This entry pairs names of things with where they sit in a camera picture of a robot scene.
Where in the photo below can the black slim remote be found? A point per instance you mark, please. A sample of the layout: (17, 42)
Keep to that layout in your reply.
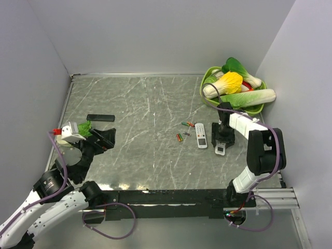
(100, 117)

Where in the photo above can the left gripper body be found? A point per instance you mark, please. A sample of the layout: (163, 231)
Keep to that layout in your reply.
(92, 148)

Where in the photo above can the bok choy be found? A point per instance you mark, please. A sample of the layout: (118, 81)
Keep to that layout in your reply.
(233, 65)

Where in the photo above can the black base frame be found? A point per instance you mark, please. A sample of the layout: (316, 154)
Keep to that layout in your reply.
(211, 203)

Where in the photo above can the yellow napa cabbage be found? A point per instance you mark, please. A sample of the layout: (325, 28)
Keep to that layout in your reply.
(229, 83)

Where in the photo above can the green romaine lettuce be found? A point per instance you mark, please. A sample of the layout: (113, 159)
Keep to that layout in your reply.
(83, 130)

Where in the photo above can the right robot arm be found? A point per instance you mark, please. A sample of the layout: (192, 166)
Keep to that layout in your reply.
(265, 149)

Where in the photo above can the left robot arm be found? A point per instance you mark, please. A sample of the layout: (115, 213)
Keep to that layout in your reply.
(60, 191)

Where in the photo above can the long green white cabbage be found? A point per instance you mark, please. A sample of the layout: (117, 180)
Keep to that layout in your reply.
(250, 98)

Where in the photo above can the battery pile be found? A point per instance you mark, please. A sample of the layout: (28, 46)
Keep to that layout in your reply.
(183, 130)

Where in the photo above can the beige white remote control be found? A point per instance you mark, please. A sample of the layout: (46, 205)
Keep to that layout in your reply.
(220, 148)

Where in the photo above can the white remote with display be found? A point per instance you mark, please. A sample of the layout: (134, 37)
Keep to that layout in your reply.
(200, 135)

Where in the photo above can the red pepper toy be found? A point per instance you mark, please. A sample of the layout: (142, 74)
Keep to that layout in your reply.
(245, 87)

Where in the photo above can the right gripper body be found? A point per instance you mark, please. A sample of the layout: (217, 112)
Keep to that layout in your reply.
(222, 133)

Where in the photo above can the small green cabbage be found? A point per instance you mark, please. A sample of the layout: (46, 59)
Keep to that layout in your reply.
(209, 80)

